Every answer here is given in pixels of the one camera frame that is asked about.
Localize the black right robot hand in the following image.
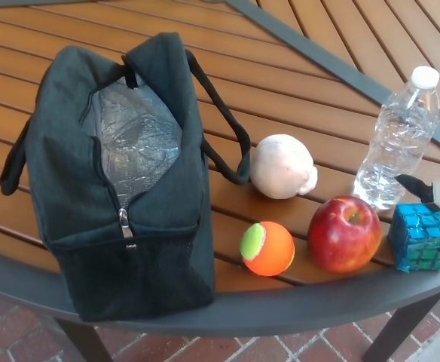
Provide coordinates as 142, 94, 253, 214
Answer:
395, 106, 440, 210

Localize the clear plastic water bottle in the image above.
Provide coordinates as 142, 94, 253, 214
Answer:
353, 66, 440, 210

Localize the blue foil rubik cube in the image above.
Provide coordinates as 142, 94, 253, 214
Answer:
387, 202, 440, 272

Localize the red apple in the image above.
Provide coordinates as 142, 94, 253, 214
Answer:
306, 195, 383, 274

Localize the cream round soft toy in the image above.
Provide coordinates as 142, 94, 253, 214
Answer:
249, 134, 319, 200

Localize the orange and green tennis ball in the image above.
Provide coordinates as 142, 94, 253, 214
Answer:
240, 220, 296, 277

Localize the dark grey insulated lunch bag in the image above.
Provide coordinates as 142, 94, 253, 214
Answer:
0, 32, 252, 323

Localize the dark metal table leg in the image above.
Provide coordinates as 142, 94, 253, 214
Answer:
362, 292, 440, 362
53, 318, 114, 362

